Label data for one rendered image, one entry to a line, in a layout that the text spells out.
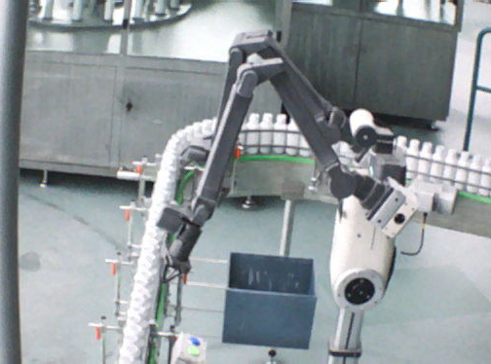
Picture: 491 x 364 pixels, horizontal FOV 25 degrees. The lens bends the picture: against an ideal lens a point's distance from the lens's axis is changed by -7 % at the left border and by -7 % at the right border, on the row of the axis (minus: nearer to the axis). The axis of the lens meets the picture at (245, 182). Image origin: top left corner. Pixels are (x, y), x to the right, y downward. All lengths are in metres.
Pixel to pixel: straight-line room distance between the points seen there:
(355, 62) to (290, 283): 4.56
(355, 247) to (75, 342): 2.27
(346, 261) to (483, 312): 2.77
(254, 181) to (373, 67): 3.77
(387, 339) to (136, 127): 2.10
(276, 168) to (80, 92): 2.07
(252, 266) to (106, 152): 2.80
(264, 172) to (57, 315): 1.32
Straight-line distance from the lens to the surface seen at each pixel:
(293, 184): 5.06
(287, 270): 4.24
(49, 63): 6.78
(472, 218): 4.95
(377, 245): 3.42
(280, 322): 3.99
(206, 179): 3.14
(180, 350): 3.18
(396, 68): 8.70
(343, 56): 8.64
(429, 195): 4.78
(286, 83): 3.10
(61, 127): 6.89
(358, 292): 3.49
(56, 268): 6.10
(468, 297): 6.29
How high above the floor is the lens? 2.73
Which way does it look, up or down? 22 degrees down
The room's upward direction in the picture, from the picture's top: 6 degrees clockwise
